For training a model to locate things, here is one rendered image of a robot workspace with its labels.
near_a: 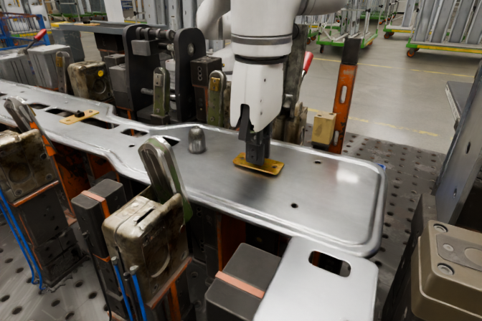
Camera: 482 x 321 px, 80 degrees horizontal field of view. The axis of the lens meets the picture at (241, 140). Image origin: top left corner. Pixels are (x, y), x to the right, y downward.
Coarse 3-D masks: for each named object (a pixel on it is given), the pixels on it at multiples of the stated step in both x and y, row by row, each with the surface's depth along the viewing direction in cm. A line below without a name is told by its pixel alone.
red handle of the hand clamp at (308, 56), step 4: (308, 52) 63; (308, 56) 62; (312, 56) 63; (304, 60) 62; (308, 60) 62; (304, 64) 61; (308, 64) 62; (304, 68) 61; (308, 68) 62; (304, 72) 61; (304, 76) 62; (288, 96) 58; (292, 96) 58; (288, 100) 58; (284, 104) 58; (288, 104) 57; (284, 108) 58; (288, 108) 57
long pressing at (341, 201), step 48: (48, 96) 82; (96, 144) 57; (240, 144) 57; (288, 144) 56; (192, 192) 44; (240, 192) 43; (288, 192) 43; (336, 192) 43; (384, 192) 44; (336, 240) 35
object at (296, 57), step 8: (296, 24) 50; (304, 24) 51; (296, 32) 50; (304, 32) 52; (296, 40) 54; (304, 40) 52; (296, 48) 54; (304, 48) 53; (288, 56) 55; (296, 56) 54; (304, 56) 55; (288, 64) 56; (296, 64) 55; (288, 72) 56; (296, 72) 54; (288, 80) 56; (296, 80) 55; (288, 88) 57; (296, 88) 55; (296, 96) 56; (280, 112) 58
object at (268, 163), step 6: (240, 156) 51; (264, 156) 49; (234, 162) 50; (240, 162) 50; (246, 162) 50; (264, 162) 50; (270, 162) 50; (276, 162) 50; (282, 162) 50; (252, 168) 48; (258, 168) 48; (264, 168) 48; (270, 168) 48; (276, 168) 48; (276, 174) 47
